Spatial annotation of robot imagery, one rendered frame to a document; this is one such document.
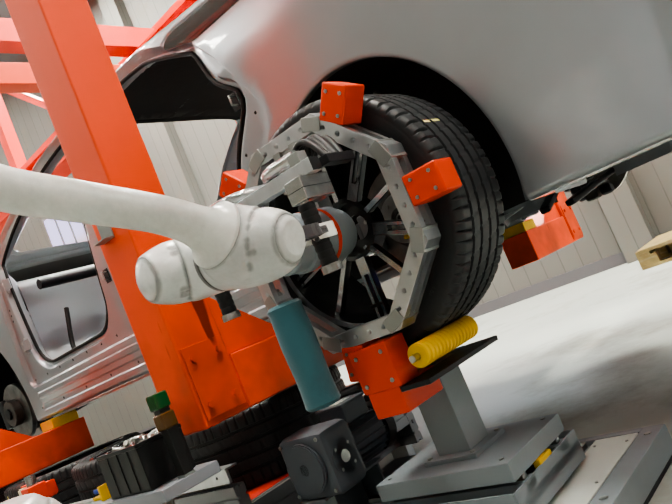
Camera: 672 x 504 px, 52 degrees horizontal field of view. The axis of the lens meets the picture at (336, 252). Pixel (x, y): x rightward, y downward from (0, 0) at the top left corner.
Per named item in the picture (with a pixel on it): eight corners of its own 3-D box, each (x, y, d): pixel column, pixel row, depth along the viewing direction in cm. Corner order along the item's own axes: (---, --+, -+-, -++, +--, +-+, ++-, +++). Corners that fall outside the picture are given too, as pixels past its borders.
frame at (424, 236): (472, 302, 149) (374, 77, 154) (457, 310, 144) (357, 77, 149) (306, 362, 184) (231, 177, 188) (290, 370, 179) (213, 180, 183)
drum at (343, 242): (370, 249, 164) (347, 195, 165) (312, 267, 148) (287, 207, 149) (329, 268, 173) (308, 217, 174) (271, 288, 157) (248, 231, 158)
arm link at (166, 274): (208, 295, 121) (258, 283, 112) (134, 319, 109) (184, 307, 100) (191, 236, 120) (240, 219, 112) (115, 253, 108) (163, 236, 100)
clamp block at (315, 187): (336, 192, 142) (326, 169, 142) (308, 198, 135) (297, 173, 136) (320, 201, 145) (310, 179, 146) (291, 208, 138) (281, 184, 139)
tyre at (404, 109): (549, 294, 165) (444, 45, 169) (507, 321, 147) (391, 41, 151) (353, 357, 207) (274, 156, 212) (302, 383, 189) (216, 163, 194)
